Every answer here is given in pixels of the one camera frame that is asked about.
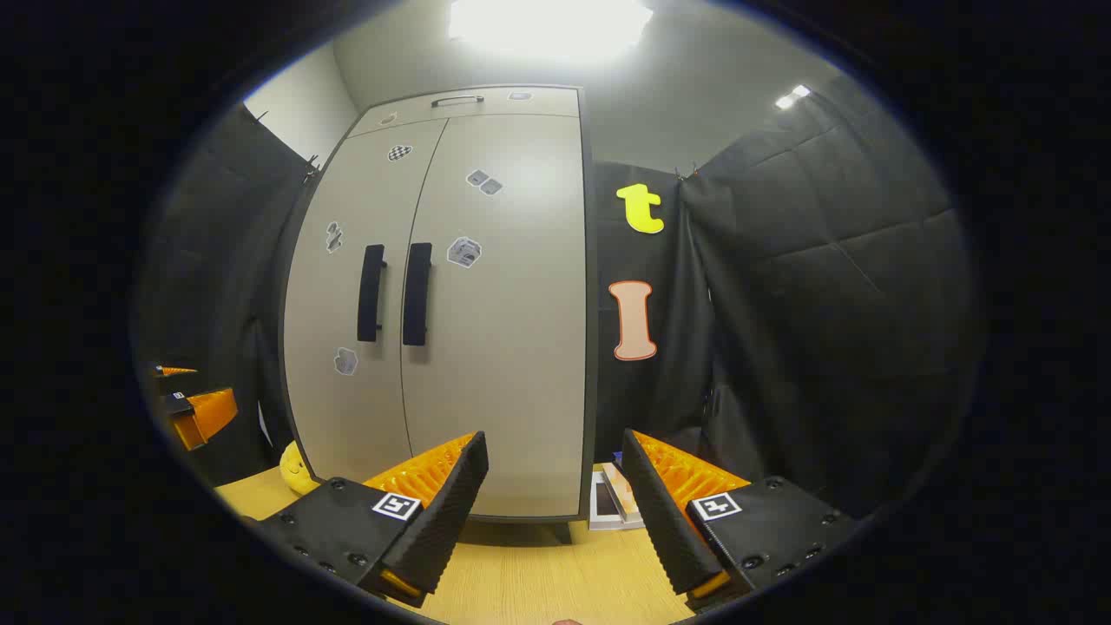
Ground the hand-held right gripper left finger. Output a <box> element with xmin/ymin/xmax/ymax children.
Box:
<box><xmin>246</xmin><ymin>431</ymin><xmax>490</xmax><ymax>609</ymax></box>

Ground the yellow plush toy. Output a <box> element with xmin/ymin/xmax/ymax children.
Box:
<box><xmin>279</xmin><ymin>440</ymin><xmax>322</xmax><ymax>497</ymax></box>

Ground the black door handle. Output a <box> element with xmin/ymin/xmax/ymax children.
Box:
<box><xmin>357</xmin><ymin>244</ymin><xmax>386</xmax><ymax>343</ymax></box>
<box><xmin>402</xmin><ymin>242</ymin><xmax>433</xmax><ymax>347</ymax></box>

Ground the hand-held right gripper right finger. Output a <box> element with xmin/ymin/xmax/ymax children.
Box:
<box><xmin>621</xmin><ymin>429</ymin><xmax>860</xmax><ymax>613</ymax></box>

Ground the peach and white book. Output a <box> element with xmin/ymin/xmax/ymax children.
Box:
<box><xmin>602</xmin><ymin>462</ymin><xmax>645</xmax><ymax>525</ymax></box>

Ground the grey double-door shoe cabinet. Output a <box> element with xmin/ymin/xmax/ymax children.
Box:
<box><xmin>279</xmin><ymin>84</ymin><xmax>600</xmax><ymax>523</ymax></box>

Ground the black backdrop cloth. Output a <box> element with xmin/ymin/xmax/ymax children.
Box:
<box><xmin>135</xmin><ymin>74</ymin><xmax>977</xmax><ymax>522</ymax></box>

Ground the grey cabinet door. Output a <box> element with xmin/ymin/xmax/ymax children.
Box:
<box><xmin>399</xmin><ymin>113</ymin><xmax>588</xmax><ymax>520</ymax></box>
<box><xmin>283</xmin><ymin>119</ymin><xmax>449</xmax><ymax>485</ymax></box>

